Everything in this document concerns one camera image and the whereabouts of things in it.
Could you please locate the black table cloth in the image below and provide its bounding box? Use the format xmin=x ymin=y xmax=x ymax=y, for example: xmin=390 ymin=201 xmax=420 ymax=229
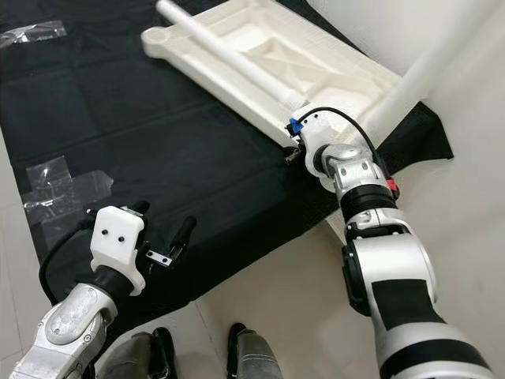
xmin=0 ymin=0 xmax=455 ymax=340

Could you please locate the white plastic table top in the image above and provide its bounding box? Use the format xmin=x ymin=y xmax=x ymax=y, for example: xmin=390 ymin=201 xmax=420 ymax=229
xmin=140 ymin=0 xmax=403 ymax=151

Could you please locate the silver robot left leg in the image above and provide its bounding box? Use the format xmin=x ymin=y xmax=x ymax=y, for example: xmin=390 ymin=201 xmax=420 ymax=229
xmin=99 ymin=328 xmax=178 ymax=379

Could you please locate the silver robot leg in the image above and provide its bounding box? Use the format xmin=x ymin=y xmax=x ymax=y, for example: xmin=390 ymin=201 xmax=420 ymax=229
xmin=99 ymin=328 xmax=178 ymax=379
xmin=225 ymin=322 xmax=285 ymax=379

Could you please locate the silver robot right leg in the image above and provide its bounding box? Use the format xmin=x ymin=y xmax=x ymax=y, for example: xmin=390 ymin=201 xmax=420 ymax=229
xmin=225 ymin=322 xmax=285 ymax=379

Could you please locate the clear plastic wrapper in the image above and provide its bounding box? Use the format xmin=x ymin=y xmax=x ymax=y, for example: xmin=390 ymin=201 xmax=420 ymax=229
xmin=2 ymin=20 xmax=68 ymax=47

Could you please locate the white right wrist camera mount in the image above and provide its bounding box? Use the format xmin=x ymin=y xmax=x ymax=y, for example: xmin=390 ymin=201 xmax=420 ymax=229
xmin=298 ymin=113 xmax=344 ymax=192

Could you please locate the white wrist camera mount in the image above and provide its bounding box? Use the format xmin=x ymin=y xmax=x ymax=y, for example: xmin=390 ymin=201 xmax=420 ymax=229
xmin=298 ymin=113 xmax=344 ymax=192
xmin=91 ymin=205 xmax=147 ymax=297

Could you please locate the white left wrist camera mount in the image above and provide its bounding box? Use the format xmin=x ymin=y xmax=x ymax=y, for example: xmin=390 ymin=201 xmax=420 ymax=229
xmin=91 ymin=205 xmax=147 ymax=297

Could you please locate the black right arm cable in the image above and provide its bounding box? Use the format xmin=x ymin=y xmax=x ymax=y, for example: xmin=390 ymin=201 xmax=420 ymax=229
xmin=296 ymin=107 xmax=380 ymax=159

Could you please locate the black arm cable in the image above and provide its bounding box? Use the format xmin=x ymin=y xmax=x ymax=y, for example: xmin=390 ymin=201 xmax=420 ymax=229
xmin=38 ymin=221 xmax=99 ymax=305
xmin=296 ymin=107 xmax=380 ymax=159

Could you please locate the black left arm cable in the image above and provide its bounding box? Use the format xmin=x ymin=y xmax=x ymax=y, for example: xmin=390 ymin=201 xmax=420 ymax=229
xmin=38 ymin=221 xmax=99 ymax=305

